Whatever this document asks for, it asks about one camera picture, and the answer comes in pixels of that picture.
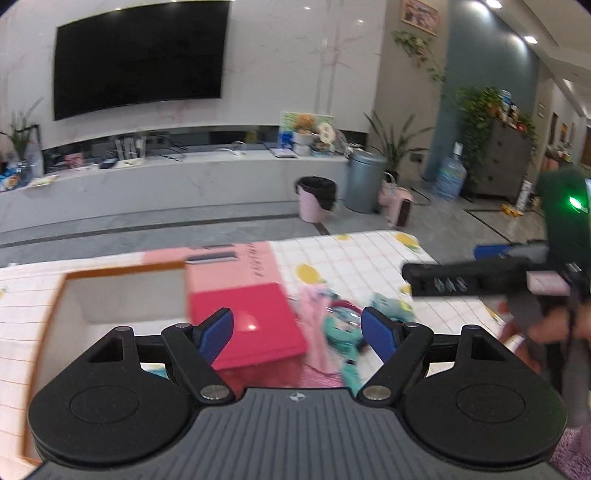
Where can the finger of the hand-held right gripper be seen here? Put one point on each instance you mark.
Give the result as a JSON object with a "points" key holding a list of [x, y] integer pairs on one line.
{"points": [[461, 279], [491, 251]]}

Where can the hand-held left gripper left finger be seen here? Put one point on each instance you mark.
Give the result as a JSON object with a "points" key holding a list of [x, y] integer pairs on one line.
{"points": [[217, 333]]}

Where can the long leaf floor plant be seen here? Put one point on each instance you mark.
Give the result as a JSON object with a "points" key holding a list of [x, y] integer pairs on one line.
{"points": [[397, 138]]}

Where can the purple fluffy rug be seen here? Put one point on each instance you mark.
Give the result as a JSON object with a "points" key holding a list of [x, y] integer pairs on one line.
{"points": [[572, 457]]}

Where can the round paper fan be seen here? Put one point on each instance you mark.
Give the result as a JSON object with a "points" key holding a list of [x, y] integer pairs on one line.
{"points": [[325, 133]]}

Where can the green potted plant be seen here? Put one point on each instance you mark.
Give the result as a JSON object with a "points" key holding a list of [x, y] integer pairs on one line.
{"points": [[21, 138]]}

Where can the brown teddy bear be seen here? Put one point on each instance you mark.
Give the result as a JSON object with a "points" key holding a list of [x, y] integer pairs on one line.
{"points": [[305, 123]]}

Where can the person's right hand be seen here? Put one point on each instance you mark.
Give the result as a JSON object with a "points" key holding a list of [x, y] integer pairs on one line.
{"points": [[547, 325]]}

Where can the colourful snack bags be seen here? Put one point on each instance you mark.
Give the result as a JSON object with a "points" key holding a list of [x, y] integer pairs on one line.
{"points": [[9, 177]]}

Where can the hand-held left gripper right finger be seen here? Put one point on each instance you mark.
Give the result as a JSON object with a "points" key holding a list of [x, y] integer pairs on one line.
{"points": [[376, 334]]}

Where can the teal plush toy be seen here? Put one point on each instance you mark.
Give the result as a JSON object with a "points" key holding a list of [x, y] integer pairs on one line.
{"points": [[392, 307]]}

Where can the white marble television console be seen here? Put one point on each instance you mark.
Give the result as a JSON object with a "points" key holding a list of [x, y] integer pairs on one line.
{"points": [[184, 184]]}

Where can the white router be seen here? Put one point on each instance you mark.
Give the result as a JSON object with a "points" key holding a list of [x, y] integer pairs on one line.
{"points": [[131, 157]]}

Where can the hanging vine plant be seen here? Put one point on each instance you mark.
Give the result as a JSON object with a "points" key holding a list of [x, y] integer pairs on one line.
{"points": [[418, 48]]}

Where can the large leafy plant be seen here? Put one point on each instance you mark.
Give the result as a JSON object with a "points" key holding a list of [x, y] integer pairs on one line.
{"points": [[480, 115]]}

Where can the pink cardboard box lid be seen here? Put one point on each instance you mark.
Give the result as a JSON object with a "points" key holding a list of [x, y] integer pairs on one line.
{"points": [[240, 267]]}

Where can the silver pedal trash can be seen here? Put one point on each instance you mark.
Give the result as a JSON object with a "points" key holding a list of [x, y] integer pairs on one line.
{"points": [[365, 184]]}

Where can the yellow papers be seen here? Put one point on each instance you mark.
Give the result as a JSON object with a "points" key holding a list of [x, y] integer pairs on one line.
{"points": [[41, 181]]}

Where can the black wall television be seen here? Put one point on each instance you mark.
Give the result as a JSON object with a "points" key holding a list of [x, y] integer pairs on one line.
{"points": [[138, 60]]}

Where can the pink soft cloth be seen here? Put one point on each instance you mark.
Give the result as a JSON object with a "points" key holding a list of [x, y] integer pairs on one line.
{"points": [[316, 323]]}

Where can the blue water jug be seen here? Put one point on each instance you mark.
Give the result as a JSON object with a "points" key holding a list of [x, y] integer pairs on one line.
{"points": [[450, 177]]}

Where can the grey drawer cabinet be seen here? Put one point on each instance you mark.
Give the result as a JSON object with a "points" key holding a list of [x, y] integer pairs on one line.
{"points": [[501, 161]]}

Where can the pink storage box red lid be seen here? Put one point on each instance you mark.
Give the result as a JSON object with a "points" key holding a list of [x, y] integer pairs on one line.
{"points": [[258, 323]]}

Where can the pink trash bin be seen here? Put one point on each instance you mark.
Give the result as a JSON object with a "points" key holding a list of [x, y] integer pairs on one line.
{"points": [[316, 203]]}

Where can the lemon print checked tablecloth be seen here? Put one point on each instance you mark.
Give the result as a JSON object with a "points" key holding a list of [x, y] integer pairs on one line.
{"points": [[360, 258]]}

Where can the orange and white cardboard box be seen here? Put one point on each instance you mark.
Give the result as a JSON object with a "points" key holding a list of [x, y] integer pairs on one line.
{"points": [[120, 300]]}

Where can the pink space heater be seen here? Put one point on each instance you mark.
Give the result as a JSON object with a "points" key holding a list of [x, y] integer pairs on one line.
{"points": [[397, 203]]}

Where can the framed wall picture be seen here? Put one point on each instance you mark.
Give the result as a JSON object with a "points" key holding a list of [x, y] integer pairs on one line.
{"points": [[419, 16]]}

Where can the green picture card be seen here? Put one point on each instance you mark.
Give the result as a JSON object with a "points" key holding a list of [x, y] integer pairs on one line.
{"points": [[288, 127]]}

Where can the yellow floor toy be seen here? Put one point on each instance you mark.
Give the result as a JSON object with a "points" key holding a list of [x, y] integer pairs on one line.
{"points": [[511, 211]]}

